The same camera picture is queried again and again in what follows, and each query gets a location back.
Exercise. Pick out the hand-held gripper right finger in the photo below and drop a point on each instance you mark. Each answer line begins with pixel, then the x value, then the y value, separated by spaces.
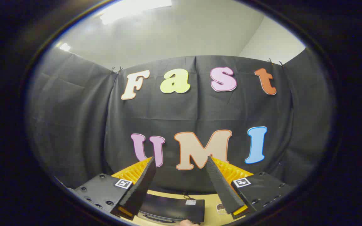
pixel 220 185

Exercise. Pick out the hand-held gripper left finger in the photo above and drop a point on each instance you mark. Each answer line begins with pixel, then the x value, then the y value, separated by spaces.
pixel 143 185

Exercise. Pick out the black toaster oven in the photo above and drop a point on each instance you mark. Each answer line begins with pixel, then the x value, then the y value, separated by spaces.
pixel 171 205

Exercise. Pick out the black backdrop cloth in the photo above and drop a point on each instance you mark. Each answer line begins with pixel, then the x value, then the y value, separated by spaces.
pixel 200 113

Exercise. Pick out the ceiling light panel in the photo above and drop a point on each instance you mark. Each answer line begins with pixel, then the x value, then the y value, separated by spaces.
pixel 64 47

